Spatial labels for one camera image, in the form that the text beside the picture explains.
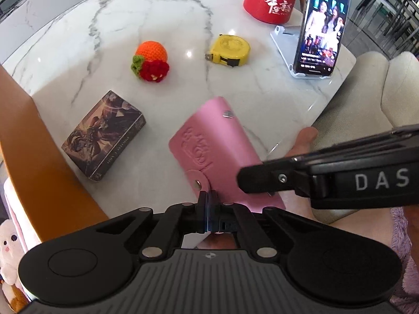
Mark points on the orange crochet fruit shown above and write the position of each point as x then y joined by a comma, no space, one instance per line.
150,59

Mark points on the white and pink plush toy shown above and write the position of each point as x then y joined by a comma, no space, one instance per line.
9,252

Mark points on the dark printed card box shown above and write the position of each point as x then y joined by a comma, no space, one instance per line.
104,130

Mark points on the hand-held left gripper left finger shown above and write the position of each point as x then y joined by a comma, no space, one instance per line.
203,209

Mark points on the orange cardboard box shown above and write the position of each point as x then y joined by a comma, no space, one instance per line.
39,157

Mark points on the yellow tape measure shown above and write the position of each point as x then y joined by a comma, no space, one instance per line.
230,49

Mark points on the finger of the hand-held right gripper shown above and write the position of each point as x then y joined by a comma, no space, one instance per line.
268,178

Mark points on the black chair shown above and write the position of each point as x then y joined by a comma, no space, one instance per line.
392,9

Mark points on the pink card holder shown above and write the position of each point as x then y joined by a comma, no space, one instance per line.
212,137

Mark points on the clear phone stand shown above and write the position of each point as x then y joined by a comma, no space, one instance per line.
284,42

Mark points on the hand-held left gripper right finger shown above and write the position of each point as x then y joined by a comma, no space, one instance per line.
214,212

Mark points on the smartphone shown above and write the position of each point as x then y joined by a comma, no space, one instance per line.
322,23

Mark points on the purple fuzzy cushion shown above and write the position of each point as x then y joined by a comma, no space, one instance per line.
404,268

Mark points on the person's leg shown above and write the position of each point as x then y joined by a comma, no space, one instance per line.
360,220

